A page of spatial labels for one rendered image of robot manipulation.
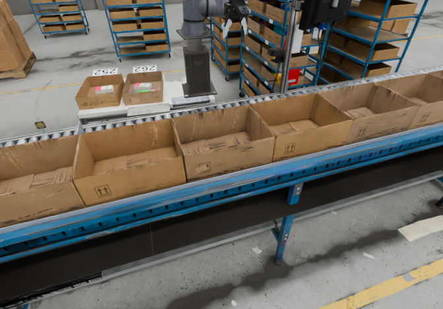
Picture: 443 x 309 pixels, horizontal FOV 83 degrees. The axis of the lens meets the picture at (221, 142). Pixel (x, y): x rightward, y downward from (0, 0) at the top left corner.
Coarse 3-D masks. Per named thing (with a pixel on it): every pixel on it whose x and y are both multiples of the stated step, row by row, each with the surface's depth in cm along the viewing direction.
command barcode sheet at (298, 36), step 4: (296, 28) 176; (296, 32) 178; (300, 32) 179; (296, 36) 180; (300, 36) 180; (296, 40) 181; (300, 40) 182; (296, 44) 183; (300, 44) 184; (296, 48) 185; (300, 48) 186; (292, 52) 186; (296, 52) 187
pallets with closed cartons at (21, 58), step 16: (0, 0) 406; (0, 16) 389; (0, 32) 379; (16, 32) 430; (400, 32) 537; (0, 48) 390; (16, 48) 425; (0, 64) 400; (16, 64) 408; (32, 64) 464
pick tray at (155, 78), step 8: (136, 72) 212; (144, 72) 214; (152, 72) 215; (160, 72) 216; (128, 80) 209; (136, 80) 216; (144, 80) 218; (152, 80) 219; (160, 80) 220; (128, 88) 205; (152, 88) 209; (160, 88) 188; (128, 96) 184; (136, 96) 185; (144, 96) 186; (152, 96) 187; (160, 96) 188; (128, 104) 188; (136, 104) 189
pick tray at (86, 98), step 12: (84, 84) 200; (96, 84) 213; (108, 84) 214; (120, 84) 199; (84, 96) 196; (96, 96) 180; (108, 96) 182; (120, 96) 194; (84, 108) 184; (96, 108) 186
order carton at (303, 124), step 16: (304, 96) 135; (320, 96) 133; (256, 112) 121; (272, 112) 135; (288, 112) 138; (304, 112) 142; (320, 112) 136; (336, 112) 124; (272, 128) 138; (288, 128) 139; (304, 128) 137; (320, 128) 111; (336, 128) 114; (288, 144) 111; (304, 144) 114; (320, 144) 118; (336, 144) 122; (272, 160) 114
